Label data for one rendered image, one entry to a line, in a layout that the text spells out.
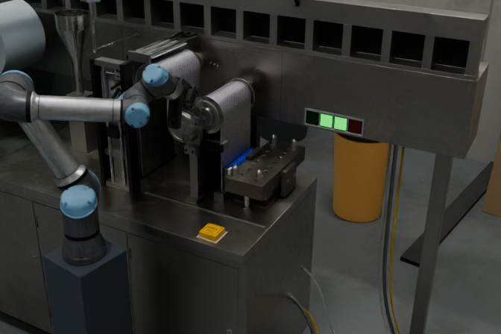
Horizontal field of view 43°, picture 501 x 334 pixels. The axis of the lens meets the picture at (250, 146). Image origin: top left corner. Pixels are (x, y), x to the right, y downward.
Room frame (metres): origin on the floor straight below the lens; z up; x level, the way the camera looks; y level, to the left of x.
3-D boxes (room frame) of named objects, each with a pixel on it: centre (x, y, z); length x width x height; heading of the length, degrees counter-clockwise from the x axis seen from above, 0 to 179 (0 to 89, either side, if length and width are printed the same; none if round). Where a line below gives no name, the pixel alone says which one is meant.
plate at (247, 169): (2.29, -0.07, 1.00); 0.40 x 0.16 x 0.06; 152
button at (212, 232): (1.94, 0.13, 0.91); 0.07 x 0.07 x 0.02; 62
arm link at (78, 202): (1.83, 0.56, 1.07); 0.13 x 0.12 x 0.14; 11
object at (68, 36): (2.65, 0.76, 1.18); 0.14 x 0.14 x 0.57
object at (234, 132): (2.30, 0.06, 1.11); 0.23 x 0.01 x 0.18; 152
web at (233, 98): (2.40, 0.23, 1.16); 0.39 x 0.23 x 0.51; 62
